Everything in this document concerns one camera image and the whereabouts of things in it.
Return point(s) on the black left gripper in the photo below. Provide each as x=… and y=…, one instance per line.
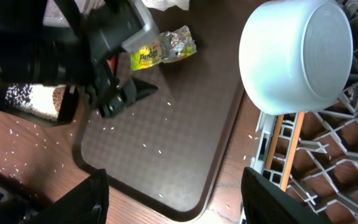
x=106, y=29

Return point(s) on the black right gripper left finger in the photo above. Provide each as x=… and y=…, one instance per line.
x=87, y=203

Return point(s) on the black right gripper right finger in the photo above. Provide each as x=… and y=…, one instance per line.
x=265, y=203

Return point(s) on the yellow green snack wrapper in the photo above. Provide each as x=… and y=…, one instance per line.
x=146, y=57

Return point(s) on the wooden chopstick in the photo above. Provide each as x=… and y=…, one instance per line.
x=274, y=141
x=292, y=150

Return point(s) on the aluminium foil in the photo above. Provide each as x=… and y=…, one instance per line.
x=177, y=45

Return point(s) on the brown shiitake mushroom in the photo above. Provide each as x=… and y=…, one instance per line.
x=57, y=97

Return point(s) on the white tissue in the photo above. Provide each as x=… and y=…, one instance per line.
x=163, y=5

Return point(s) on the light blue rice bowl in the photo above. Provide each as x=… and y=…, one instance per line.
x=295, y=55

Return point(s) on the orange carrot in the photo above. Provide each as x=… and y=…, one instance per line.
x=112, y=63

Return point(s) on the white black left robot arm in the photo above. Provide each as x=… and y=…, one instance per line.
x=32, y=53

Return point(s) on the grey dishwasher rack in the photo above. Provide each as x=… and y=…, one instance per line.
x=324, y=174

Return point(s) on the brown serving tray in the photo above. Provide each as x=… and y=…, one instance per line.
x=178, y=155

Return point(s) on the pile of white rice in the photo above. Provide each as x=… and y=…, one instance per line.
x=35, y=99

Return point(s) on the black tray bin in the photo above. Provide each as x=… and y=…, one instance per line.
x=67, y=110

